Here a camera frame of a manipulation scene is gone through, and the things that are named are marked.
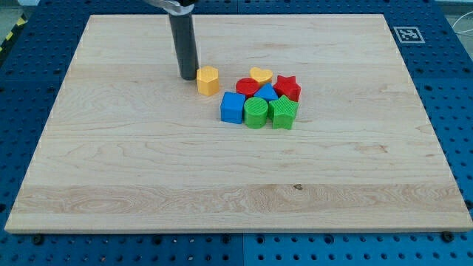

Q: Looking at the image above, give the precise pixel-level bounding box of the white fiducial marker tag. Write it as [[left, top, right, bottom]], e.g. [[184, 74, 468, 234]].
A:
[[393, 26, 425, 44]]

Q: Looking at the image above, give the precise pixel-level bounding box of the green cylinder block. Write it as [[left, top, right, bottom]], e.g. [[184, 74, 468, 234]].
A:
[[244, 97, 268, 129]]

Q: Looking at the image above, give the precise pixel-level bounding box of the red star block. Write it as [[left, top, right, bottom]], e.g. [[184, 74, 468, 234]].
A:
[[273, 75, 302, 102]]

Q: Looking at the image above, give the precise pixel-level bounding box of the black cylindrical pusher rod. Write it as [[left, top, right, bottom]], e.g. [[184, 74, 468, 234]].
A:
[[169, 13, 199, 81]]

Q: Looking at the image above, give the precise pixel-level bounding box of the blue triangle block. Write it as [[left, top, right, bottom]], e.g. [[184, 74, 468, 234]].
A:
[[253, 83, 279, 102]]

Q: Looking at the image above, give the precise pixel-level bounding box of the black bolt left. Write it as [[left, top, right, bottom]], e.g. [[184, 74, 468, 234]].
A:
[[32, 234, 44, 245]]

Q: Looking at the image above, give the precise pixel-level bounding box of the green star block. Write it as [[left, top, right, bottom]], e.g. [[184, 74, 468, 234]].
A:
[[268, 95, 299, 130]]

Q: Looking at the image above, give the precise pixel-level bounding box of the black bolt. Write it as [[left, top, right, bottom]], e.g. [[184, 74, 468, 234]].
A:
[[32, 234, 44, 245], [440, 231, 455, 243]]

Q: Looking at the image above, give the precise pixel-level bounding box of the yellow hexagon block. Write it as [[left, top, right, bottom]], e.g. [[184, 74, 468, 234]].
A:
[[197, 66, 220, 96]]

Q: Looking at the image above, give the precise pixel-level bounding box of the white cable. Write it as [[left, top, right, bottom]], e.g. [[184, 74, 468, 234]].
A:
[[451, 10, 473, 38]]

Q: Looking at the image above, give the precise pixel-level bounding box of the yellow heart block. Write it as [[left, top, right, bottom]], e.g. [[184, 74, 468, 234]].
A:
[[249, 66, 273, 86]]

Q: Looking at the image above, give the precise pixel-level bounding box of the silver clamp mount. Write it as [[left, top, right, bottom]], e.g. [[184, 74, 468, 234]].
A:
[[144, 0, 194, 16]]

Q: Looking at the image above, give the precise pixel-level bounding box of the black bolt right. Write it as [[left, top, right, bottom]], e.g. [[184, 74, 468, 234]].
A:
[[440, 231, 455, 243]]

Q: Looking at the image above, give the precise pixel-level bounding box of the blue cube block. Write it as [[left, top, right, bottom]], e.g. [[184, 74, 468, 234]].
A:
[[220, 92, 246, 124]]

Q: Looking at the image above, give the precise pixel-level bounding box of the red cylinder block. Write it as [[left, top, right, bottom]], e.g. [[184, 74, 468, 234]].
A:
[[235, 78, 259, 98]]

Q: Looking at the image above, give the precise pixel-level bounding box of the wooden board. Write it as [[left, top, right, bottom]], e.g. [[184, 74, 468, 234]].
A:
[[5, 14, 472, 233]]

